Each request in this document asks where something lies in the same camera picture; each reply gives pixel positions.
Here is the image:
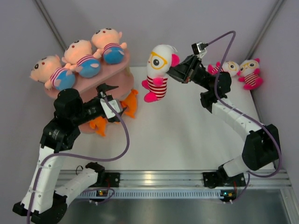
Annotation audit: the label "orange plush toy right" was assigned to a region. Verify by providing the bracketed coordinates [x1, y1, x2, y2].
[121, 89, 138, 118]

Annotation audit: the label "orange plush toy left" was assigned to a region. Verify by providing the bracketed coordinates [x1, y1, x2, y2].
[89, 117, 108, 137]

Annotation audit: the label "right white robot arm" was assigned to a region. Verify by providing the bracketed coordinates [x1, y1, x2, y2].
[168, 55, 281, 188]

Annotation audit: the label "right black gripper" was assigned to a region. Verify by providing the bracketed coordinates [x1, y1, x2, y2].
[162, 55, 213, 91]

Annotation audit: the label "white slotted cable duct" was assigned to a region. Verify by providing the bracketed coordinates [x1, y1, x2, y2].
[77, 189, 235, 199]

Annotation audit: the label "white pink plush face down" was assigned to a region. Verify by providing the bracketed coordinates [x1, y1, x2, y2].
[142, 44, 180, 103]

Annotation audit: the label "pink two-tier wooden shelf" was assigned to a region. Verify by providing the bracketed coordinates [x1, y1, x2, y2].
[44, 50, 135, 135]

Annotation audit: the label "white pink plush back left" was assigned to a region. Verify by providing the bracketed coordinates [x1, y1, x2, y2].
[207, 61, 240, 77]

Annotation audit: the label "white pink plush yellow glasses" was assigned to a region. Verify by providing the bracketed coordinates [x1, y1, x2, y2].
[237, 58, 264, 91]

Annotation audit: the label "orange plush toy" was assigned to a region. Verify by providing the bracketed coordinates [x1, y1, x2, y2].
[89, 117, 108, 137]
[121, 89, 138, 118]

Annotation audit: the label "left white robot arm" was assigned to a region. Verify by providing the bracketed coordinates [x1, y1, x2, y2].
[13, 84, 129, 224]

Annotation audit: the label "purple cable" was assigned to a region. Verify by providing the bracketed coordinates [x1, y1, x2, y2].
[206, 30, 282, 178]
[25, 98, 131, 224]

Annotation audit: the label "boy plush black hair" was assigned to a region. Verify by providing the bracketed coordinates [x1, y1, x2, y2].
[29, 55, 76, 91]

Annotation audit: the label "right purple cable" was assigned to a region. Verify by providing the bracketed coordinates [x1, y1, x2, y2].
[206, 30, 282, 178]

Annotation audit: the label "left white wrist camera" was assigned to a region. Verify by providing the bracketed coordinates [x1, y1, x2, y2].
[100, 98, 122, 119]

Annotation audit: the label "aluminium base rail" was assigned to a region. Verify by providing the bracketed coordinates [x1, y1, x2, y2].
[56, 169, 292, 188]

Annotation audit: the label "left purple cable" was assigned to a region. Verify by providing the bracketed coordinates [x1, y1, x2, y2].
[25, 98, 131, 224]

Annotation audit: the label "boy plush red dot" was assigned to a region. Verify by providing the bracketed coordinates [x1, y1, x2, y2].
[91, 28, 127, 64]

